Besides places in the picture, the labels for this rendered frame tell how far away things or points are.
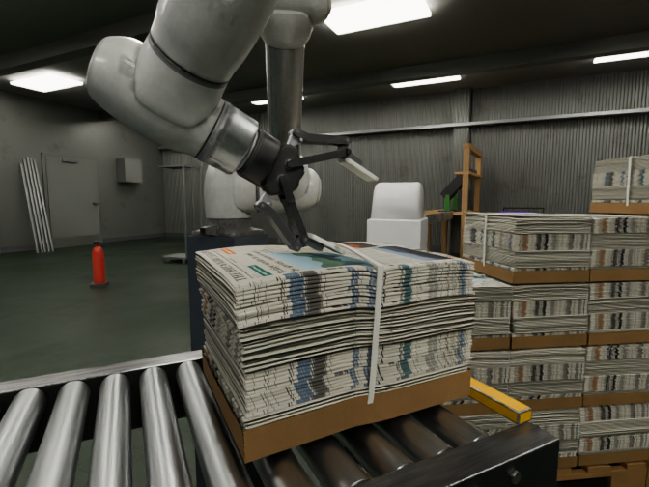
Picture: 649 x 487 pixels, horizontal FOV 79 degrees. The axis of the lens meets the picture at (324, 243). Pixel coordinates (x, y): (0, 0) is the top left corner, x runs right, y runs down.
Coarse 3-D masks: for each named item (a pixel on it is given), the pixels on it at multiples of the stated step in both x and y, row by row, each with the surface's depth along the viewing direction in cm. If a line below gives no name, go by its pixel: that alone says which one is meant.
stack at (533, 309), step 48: (480, 288) 133; (528, 288) 136; (576, 288) 138; (624, 288) 141; (480, 336) 136; (528, 384) 140; (576, 384) 142; (624, 384) 144; (576, 432) 144; (624, 432) 146; (624, 480) 149
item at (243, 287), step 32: (224, 256) 62; (256, 256) 61; (288, 256) 62; (224, 288) 50; (256, 288) 46; (288, 288) 48; (320, 288) 50; (352, 288) 52; (224, 320) 53; (256, 320) 46; (288, 320) 49; (320, 320) 51; (352, 320) 53; (224, 352) 56; (256, 352) 47; (288, 352) 49; (320, 352) 51; (352, 352) 54; (224, 384) 57; (256, 384) 48; (288, 384) 50; (320, 384) 52; (352, 384) 54; (256, 416) 48; (288, 416) 50
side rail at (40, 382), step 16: (192, 352) 84; (96, 368) 76; (112, 368) 76; (128, 368) 76; (144, 368) 76; (176, 368) 79; (0, 384) 69; (16, 384) 69; (32, 384) 69; (48, 384) 69; (64, 384) 70; (96, 384) 73; (176, 384) 79; (208, 384) 82; (0, 400) 66; (48, 400) 70; (96, 400) 73; (176, 400) 79; (0, 416) 67; (48, 416) 70; (32, 448) 69
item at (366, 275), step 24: (360, 264) 56; (384, 264) 56; (360, 288) 53; (384, 288) 54; (360, 312) 53; (384, 312) 55; (360, 336) 54; (384, 336) 56; (360, 360) 55; (384, 360) 56; (360, 384) 55; (384, 384) 57
